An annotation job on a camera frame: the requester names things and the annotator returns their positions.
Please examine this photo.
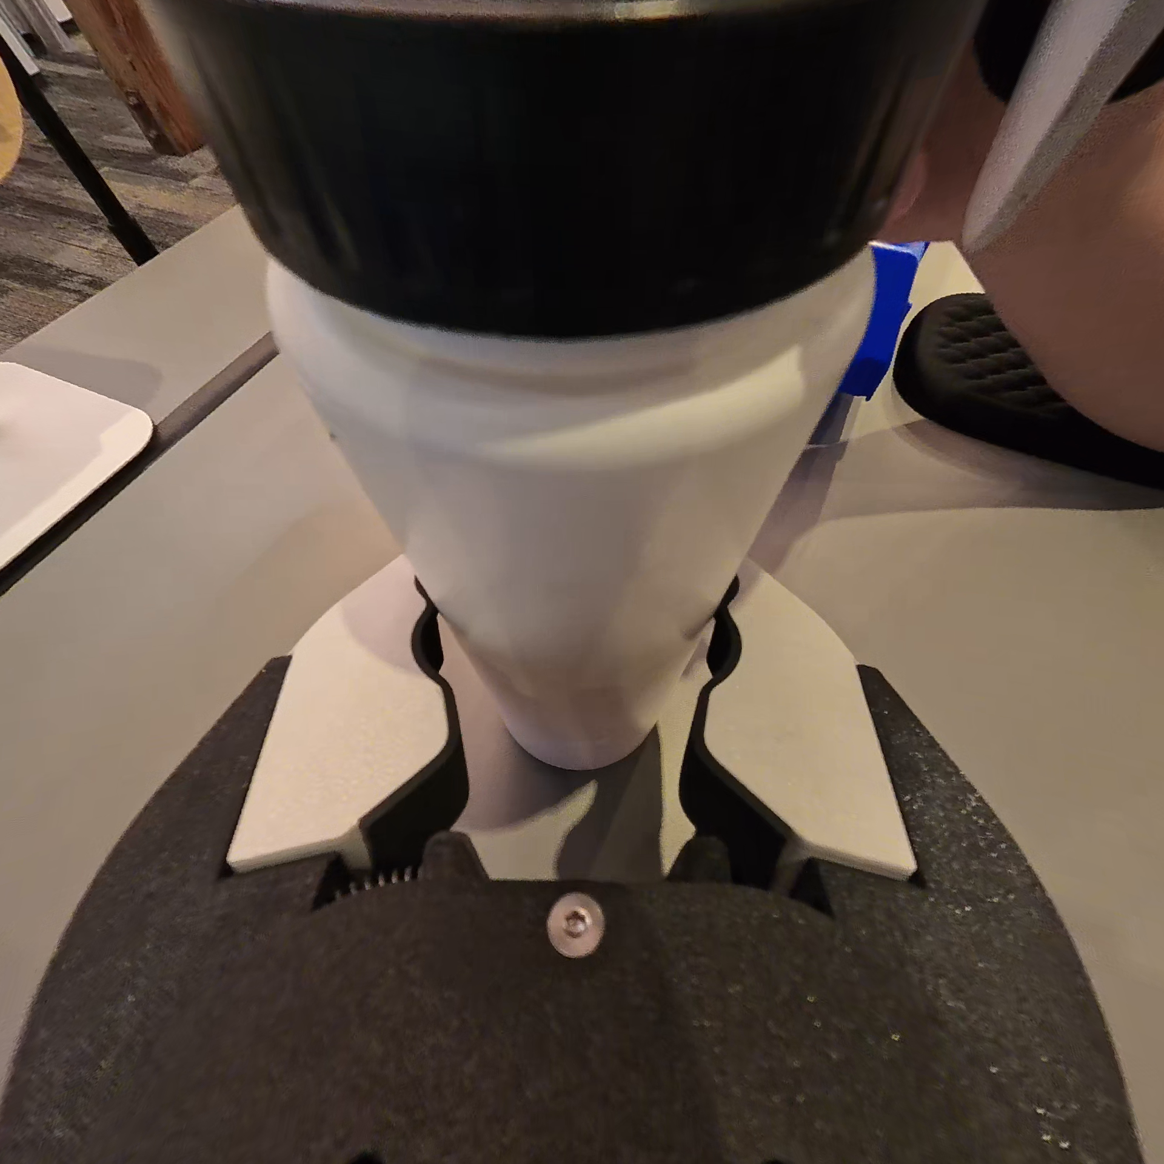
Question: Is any person's right forearm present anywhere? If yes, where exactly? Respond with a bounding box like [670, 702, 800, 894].
[966, 86, 1164, 456]

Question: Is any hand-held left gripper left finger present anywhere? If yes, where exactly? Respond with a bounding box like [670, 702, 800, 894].
[225, 557, 472, 888]

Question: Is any white stand base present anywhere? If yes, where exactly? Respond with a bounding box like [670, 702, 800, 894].
[0, 361, 154, 569]

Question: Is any blue plastic bin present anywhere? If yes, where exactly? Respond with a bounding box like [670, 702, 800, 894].
[838, 241, 929, 402]

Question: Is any wooden post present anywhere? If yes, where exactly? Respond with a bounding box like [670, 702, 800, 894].
[69, 0, 206, 155]

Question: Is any person's right hand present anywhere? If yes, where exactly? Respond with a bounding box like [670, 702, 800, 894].
[885, 40, 1007, 245]

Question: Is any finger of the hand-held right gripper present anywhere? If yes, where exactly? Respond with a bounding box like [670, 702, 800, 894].
[960, 0, 1164, 256]

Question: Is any white plastic bottle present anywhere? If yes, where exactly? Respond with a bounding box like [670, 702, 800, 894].
[267, 245, 879, 772]

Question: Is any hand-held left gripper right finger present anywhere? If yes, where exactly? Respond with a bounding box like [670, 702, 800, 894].
[681, 558, 918, 896]

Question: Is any black bottle lid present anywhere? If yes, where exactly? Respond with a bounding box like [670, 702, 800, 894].
[146, 0, 989, 339]

